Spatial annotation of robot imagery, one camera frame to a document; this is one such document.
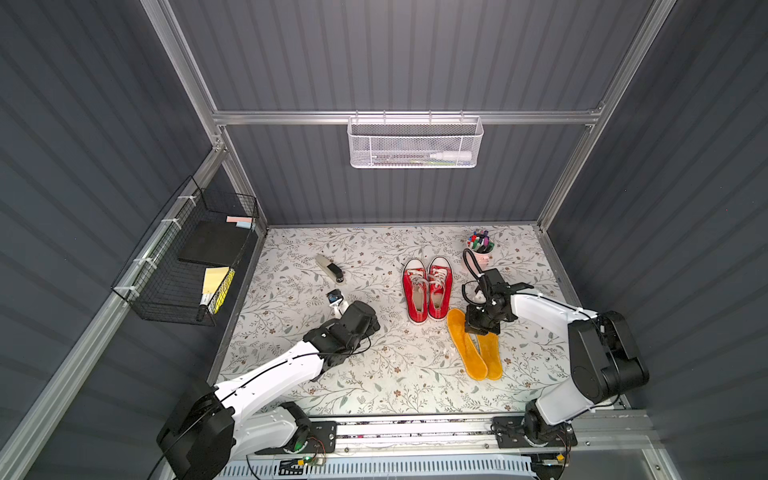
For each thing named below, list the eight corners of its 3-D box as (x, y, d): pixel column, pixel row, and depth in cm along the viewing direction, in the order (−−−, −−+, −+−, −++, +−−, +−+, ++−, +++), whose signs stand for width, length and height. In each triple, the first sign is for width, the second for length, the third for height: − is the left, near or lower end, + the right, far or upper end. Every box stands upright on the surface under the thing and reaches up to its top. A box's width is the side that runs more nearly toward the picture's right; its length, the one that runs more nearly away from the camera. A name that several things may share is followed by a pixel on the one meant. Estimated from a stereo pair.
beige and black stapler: (315, 263, 111) (312, 255, 108) (322, 259, 113) (319, 250, 109) (339, 286, 105) (337, 278, 101) (346, 280, 106) (344, 272, 103)
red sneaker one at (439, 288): (429, 322, 96) (431, 313, 91) (424, 266, 110) (425, 255, 105) (456, 322, 96) (460, 313, 91) (447, 266, 110) (450, 254, 105)
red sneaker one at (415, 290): (403, 326, 95) (404, 315, 89) (402, 267, 110) (402, 255, 104) (428, 326, 95) (431, 315, 89) (423, 267, 110) (425, 255, 104)
